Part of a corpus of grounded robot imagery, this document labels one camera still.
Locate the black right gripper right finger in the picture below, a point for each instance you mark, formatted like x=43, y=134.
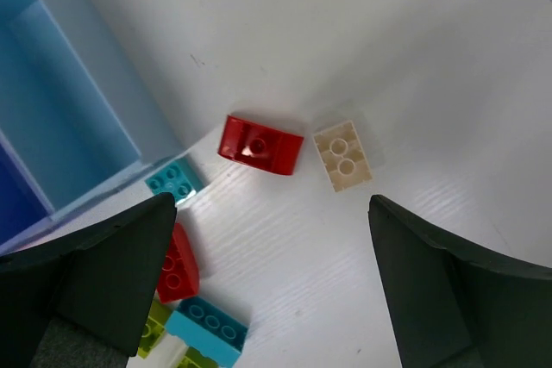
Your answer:
x=454, y=303

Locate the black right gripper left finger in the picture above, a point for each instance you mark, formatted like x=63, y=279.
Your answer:
x=82, y=300

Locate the lime curved lego brick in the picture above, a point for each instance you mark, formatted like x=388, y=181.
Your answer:
x=154, y=329

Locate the red sloped lego brick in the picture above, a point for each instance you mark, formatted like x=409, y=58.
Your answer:
x=179, y=278

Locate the long teal lego brick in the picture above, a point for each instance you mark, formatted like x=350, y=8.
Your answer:
x=212, y=332

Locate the small teal lego brick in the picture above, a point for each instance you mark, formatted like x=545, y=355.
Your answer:
x=177, y=178

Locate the white lego brick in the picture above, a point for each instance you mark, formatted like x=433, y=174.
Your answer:
x=340, y=150

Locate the red curved lego brick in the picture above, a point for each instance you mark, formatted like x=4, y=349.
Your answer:
x=259, y=146

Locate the blue sorting container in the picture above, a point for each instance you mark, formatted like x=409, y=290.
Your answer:
x=77, y=122

